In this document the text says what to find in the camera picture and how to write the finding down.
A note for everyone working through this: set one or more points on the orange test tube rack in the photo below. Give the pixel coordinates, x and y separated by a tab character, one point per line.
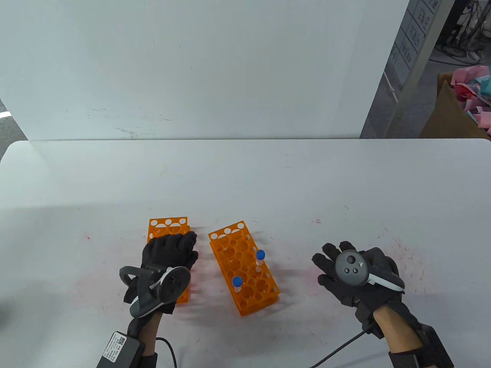
183	298
257	304

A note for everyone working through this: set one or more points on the person's left hand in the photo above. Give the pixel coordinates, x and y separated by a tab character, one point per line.
168	249

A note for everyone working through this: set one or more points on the grey partition with paper labels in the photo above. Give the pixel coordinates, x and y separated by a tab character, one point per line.
402	50

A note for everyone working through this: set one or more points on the grey left hand controller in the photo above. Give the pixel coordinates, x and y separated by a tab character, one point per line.
174	283

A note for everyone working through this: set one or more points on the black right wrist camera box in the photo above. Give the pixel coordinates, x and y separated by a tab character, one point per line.
435	345

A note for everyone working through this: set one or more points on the pile of pink paper scraps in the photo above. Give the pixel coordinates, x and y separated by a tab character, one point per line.
468	82

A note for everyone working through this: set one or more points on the grey right hand controller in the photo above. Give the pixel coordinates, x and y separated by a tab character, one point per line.
351	270

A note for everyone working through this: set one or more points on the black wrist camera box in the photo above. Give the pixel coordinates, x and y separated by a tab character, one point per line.
435	345
122	349

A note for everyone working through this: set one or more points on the person's left forearm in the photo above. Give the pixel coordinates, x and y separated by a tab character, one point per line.
147	331

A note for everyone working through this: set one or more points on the blue-capped clear test tube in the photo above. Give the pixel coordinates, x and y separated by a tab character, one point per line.
237	281
260	255

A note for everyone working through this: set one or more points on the person's right forearm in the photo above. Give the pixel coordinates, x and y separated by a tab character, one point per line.
397	329

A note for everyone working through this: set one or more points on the white backdrop board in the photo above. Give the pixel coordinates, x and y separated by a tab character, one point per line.
191	69

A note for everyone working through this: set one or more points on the grey hand controller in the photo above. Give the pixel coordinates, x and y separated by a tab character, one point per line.
351	270
174	283

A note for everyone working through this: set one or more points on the person's right hand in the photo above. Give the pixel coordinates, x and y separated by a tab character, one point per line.
383	268

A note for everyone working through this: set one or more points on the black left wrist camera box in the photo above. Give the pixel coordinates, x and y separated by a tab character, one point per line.
122	349

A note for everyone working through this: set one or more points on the brown cardboard box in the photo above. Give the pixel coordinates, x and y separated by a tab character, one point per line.
445	119

